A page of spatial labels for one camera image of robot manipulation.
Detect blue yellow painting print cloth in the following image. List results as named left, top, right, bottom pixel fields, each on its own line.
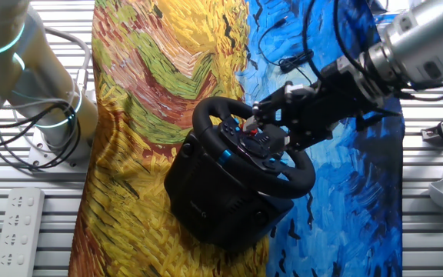
left=68, top=0, right=405, bottom=277

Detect black racing steering wheel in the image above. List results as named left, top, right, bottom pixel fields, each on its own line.
left=192, top=95, right=317, bottom=200

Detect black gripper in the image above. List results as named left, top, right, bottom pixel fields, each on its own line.
left=243, top=74, right=385, bottom=153

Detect thin black wheel cable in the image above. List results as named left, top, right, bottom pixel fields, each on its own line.
left=258, top=15, right=315, bottom=85

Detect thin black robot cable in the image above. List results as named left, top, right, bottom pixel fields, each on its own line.
left=0, top=98, right=83, bottom=170

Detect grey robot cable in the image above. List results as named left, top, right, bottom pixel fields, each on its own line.
left=43, top=26, right=92, bottom=95

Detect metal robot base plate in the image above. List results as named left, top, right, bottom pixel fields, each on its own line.
left=27, top=126, right=92, bottom=174

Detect thick braided black cable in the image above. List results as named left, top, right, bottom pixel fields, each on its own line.
left=301, top=0, right=327, bottom=85

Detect black steering wheel base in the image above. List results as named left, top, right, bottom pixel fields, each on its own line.
left=163, top=130, right=295, bottom=253

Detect white power strip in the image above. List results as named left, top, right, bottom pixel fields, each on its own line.
left=0, top=187, right=45, bottom=277

